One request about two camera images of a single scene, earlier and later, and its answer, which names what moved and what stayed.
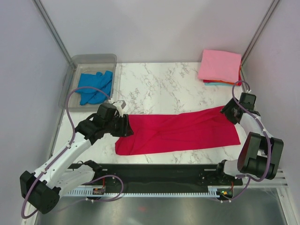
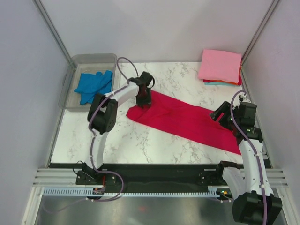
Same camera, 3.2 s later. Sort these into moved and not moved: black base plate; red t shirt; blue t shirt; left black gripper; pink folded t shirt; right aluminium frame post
Moved: red t shirt; left black gripper
Not moved: pink folded t shirt; right aluminium frame post; black base plate; blue t shirt
